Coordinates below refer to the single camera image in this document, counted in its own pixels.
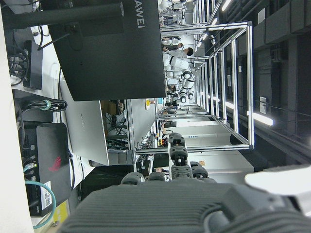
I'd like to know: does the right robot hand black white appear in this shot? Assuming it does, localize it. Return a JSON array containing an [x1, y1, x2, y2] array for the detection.
[[57, 132, 311, 233]]

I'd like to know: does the silver monitor stand cylinder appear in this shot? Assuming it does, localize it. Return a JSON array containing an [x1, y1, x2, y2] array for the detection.
[[108, 149, 137, 166]]

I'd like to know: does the yellow sticker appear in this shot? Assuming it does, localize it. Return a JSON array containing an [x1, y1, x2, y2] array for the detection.
[[52, 200, 70, 227]]

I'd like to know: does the silver laptop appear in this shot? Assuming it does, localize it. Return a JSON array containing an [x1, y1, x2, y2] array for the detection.
[[59, 79, 110, 166]]

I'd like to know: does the black desktop computer red logo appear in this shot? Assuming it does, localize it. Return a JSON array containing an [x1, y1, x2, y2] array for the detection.
[[22, 122, 73, 218]]

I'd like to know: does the white humanoid robot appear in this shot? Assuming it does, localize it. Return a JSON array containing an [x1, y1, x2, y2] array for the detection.
[[162, 51, 196, 103]]

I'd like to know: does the bright ceiling light tube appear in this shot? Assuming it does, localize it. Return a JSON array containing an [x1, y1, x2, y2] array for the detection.
[[246, 110, 277, 127]]

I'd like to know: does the person in grey shirt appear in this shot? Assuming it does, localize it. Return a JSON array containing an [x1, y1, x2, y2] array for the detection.
[[167, 47, 194, 59]]

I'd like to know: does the black Huawei monitor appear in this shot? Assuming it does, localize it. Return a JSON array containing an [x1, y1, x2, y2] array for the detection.
[[48, 0, 167, 102]]

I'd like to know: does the black docking box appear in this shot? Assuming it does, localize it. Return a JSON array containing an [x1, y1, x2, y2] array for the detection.
[[22, 40, 44, 91]]

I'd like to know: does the teal network cable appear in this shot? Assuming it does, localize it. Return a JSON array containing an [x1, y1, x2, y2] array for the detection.
[[23, 180, 57, 230]]

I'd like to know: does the black cable bundle green tie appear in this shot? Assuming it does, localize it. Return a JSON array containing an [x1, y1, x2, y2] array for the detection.
[[14, 99, 69, 113]]

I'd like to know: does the large aluminium cage frame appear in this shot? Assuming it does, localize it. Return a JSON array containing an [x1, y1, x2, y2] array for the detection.
[[159, 20, 256, 150]]

